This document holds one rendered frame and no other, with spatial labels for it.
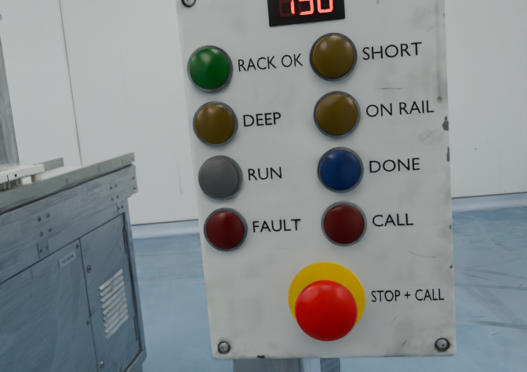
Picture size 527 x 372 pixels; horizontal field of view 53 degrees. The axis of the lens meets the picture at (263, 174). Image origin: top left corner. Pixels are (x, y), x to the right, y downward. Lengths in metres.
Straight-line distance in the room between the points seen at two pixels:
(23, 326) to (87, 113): 3.02
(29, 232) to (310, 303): 1.08
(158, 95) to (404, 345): 3.87
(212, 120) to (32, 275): 1.16
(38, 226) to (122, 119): 2.90
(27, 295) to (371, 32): 1.22
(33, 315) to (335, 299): 1.20
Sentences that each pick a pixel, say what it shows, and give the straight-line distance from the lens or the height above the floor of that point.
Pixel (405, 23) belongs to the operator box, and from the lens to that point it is 0.35.
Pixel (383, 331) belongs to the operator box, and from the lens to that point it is 0.39.
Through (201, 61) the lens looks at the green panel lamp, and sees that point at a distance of 0.35.
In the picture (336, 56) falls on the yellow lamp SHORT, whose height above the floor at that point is 1.03.
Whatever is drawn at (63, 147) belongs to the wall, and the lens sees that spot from 4.40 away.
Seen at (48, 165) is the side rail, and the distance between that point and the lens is 1.98.
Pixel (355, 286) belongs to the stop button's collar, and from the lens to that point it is 0.37.
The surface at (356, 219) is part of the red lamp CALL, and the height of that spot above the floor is 0.93.
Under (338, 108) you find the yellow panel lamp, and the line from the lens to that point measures 0.34.
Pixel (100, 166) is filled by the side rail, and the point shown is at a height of 0.84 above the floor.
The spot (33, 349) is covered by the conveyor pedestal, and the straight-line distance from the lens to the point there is 1.50.
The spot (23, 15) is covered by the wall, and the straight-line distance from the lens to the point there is 4.51.
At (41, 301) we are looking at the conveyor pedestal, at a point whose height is 0.54.
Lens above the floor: 1.01
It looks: 8 degrees down
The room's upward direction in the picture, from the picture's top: 5 degrees counter-clockwise
